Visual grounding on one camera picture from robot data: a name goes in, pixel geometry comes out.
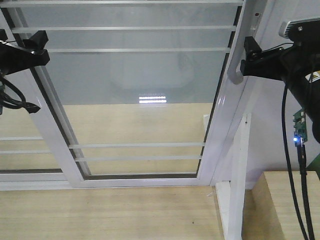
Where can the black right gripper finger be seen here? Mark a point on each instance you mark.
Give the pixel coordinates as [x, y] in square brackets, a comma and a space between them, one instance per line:
[255, 68]
[251, 48]

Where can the white triangular support brace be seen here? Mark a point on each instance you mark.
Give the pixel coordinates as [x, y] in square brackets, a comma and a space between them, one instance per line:
[224, 163]

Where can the grey curved door handle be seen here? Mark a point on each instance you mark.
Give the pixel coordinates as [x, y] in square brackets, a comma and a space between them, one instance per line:
[243, 29]

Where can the green circuit board right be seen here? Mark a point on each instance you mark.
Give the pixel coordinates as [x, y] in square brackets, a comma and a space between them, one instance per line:
[300, 135]

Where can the white framed sliding glass door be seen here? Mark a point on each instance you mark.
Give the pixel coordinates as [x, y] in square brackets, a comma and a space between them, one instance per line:
[132, 84]

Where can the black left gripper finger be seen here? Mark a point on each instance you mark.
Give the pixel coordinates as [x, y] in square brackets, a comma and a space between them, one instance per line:
[36, 41]

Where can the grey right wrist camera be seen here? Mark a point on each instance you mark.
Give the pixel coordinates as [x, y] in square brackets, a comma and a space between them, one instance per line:
[288, 24]

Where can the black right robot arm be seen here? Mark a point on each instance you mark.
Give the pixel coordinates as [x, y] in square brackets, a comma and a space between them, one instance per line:
[306, 90]

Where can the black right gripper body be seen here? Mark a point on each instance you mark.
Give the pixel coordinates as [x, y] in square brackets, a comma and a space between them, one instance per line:
[282, 64]

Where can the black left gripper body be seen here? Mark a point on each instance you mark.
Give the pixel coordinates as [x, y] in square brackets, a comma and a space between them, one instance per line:
[14, 58]

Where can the fixed white framed glass panel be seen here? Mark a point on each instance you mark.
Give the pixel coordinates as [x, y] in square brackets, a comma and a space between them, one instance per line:
[32, 147]

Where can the light plywood base board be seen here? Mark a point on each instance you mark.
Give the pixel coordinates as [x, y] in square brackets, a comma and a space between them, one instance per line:
[140, 213]

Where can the light wooden box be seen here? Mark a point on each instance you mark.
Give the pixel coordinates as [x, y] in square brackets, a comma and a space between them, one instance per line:
[269, 212]

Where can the green sandbag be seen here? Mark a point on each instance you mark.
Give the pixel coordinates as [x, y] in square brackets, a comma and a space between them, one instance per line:
[315, 165]

